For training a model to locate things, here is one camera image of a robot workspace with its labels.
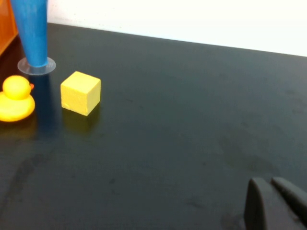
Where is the blue paper cone cup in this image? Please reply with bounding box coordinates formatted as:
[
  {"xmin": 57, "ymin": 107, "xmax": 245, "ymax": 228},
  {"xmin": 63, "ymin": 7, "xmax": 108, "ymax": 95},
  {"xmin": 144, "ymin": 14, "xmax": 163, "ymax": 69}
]
[{"xmin": 10, "ymin": 0, "xmax": 57, "ymax": 76}]

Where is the orange plastic cutlery holder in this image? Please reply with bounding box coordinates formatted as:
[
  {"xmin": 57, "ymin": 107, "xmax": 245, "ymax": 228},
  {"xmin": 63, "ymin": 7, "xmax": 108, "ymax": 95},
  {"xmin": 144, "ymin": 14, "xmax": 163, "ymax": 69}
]
[{"xmin": 0, "ymin": 0, "xmax": 19, "ymax": 55}]

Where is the yellow foam cube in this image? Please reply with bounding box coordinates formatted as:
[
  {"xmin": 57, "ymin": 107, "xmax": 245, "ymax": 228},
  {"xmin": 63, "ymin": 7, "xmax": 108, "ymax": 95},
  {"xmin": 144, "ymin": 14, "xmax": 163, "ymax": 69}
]
[{"xmin": 60, "ymin": 70, "xmax": 102, "ymax": 117}]

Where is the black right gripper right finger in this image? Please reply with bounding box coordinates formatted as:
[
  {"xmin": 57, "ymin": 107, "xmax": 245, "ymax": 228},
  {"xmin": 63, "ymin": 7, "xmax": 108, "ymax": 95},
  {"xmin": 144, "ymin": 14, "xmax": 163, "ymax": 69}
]
[{"xmin": 271, "ymin": 177, "xmax": 307, "ymax": 224}]

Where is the yellow rubber duck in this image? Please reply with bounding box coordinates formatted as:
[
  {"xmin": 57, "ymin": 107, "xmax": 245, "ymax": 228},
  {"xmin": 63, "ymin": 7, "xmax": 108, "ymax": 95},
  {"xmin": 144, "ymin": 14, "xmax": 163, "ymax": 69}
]
[{"xmin": 0, "ymin": 75, "xmax": 36, "ymax": 123}]

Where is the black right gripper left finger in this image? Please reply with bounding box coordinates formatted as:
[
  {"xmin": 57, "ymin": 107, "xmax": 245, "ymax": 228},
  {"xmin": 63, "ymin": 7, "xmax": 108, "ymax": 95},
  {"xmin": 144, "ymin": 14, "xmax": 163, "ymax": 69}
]
[{"xmin": 244, "ymin": 178, "xmax": 306, "ymax": 230}]

